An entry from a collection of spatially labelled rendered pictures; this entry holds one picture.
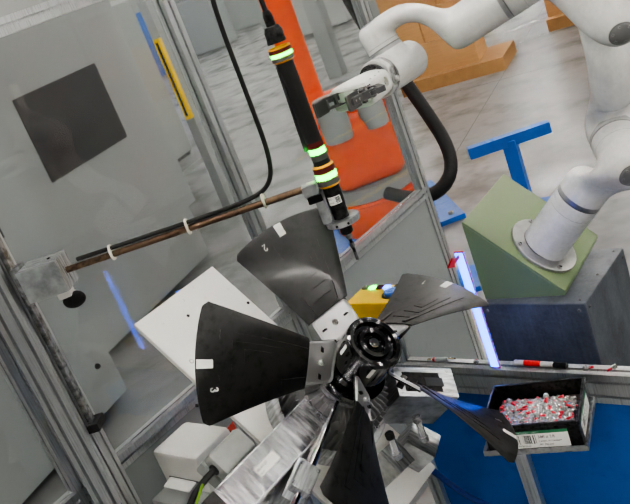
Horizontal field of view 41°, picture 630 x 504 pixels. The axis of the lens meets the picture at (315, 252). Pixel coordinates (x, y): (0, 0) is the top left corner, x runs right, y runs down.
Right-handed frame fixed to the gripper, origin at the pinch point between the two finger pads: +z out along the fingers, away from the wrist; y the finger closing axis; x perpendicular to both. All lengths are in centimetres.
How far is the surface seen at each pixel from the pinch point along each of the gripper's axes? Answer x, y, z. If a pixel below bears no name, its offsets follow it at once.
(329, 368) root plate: -46, 3, 25
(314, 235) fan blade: -25.2, 12.5, 5.8
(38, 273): -10, 48, 48
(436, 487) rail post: -122, 33, -26
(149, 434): -67, 70, 29
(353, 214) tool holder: -20.0, -2.7, 9.0
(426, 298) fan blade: -47.8, -1.4, -6.0
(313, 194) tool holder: -13.4, 1.8, 13.0
